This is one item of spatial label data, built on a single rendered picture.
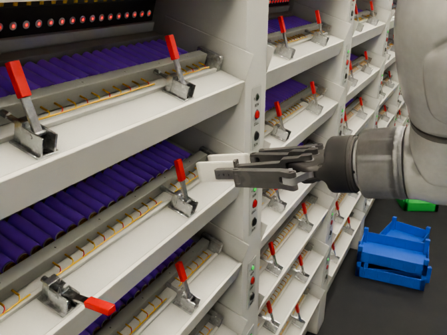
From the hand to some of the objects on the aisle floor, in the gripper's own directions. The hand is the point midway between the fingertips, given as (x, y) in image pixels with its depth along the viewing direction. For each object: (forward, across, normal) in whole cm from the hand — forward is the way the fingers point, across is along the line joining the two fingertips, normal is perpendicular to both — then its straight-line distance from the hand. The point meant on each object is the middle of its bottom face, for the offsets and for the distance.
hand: (223, 167), depth 70 cm
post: (+36, +22, -97) cm, 106 cm away
